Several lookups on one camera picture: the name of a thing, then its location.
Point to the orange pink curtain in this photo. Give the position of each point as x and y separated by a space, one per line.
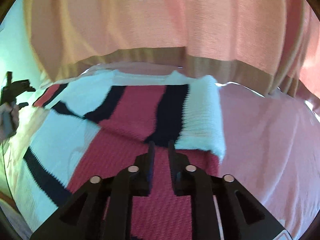
261 44

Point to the pink bed blanket white bows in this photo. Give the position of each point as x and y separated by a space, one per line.
273 150

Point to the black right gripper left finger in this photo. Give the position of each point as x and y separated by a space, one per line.
132 181

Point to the person's left hand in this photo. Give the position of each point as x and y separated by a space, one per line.
9 120

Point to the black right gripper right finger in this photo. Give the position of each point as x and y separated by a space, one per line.
190 180

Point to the red white black knit sweater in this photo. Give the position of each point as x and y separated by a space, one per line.
96 125

